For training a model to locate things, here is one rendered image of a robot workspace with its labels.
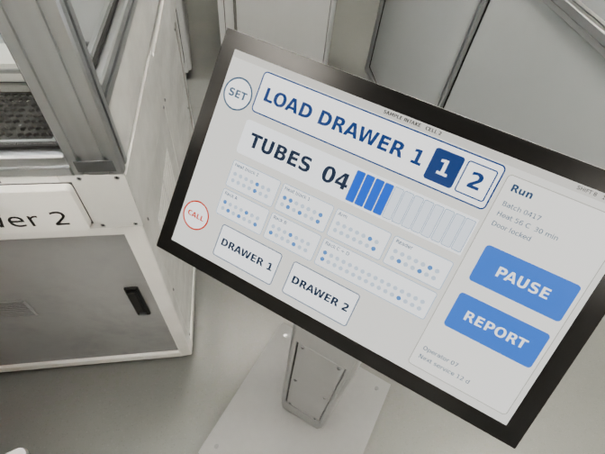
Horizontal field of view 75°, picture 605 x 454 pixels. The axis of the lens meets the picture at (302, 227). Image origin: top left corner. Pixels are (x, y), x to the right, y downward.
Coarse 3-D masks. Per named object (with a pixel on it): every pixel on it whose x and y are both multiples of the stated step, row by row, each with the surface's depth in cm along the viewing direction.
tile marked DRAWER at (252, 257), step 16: (224, 224) 53; (224, 240) 53; (240, 240) 52; (256, 240) 52; (224, 256) 54; (240, 256) 53; (256, 256) 52; (272, 256) 51; (256, 272) 52; (272, 272) 52
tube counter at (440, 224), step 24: (336, 168) 47; (360, 168) 46; (336, 192) 48; (360, 192) 47; (384, 192) 46; (408, 192) 45; (384, 216) 46; (408, 216) 45; (432, 216) 44; (456, 216) 44; (432, 240) 45; (456, 240) 44
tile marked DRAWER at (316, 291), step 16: (304, 272) 50; (288, 288) 51; (304, 288) 50; (320, 288) 50; (336, 288) 49; (304, 304) 51; (320, 304) 50; (336, 304) 49; (352, 304) 49; (336, 320) 49
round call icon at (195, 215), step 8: (192, 200) 54; (184, 208) 55; (192, 208) 54; (200, 208) 54; (208, 208) 53; (184, 216) 55; (192, 216) 54; (200, 216) 54; (208, 216) 54; (184, 224) 55; (192, 224) 55; (200, 224) 54; (200, 232) 54
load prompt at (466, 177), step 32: (256, 96) 49; (288, 96) 48; (320, 96) 47; (320, 128) 47; (352, 128) 46; (384, 128) 45; (384, 160) 45; (416, 160) 44; (448, 160) 43; (480, 160) 42; (448, 192) 43; (480, 192) 42
